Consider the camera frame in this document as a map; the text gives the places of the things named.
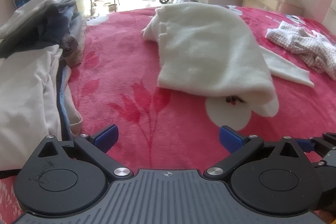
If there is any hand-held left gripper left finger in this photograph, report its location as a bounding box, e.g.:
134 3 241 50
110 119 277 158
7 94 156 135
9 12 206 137
37 124 132 180

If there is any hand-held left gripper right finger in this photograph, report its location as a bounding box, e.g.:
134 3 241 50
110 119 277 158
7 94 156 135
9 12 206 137
204 126 305 180

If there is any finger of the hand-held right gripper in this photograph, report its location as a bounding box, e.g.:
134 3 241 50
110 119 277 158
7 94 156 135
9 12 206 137
297 132 336 159

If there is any white fleece garment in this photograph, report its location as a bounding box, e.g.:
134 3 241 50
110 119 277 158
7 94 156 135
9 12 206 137
142 2 315 117

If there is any blue folded garment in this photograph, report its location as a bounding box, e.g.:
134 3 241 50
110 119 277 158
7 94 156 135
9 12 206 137
56 64 72 140

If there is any red floral blanket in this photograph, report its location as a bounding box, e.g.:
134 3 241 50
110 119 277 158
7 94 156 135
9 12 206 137
0 5 336 224

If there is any cream folded garment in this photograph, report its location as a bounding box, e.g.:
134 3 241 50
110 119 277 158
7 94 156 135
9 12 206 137
0 44 82 172

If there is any pale checkered garment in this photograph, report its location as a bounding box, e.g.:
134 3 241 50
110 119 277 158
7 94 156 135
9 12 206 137
266 21 336 75

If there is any light grey folded jacket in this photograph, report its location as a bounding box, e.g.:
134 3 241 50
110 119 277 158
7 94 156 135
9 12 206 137
0 0 66 39

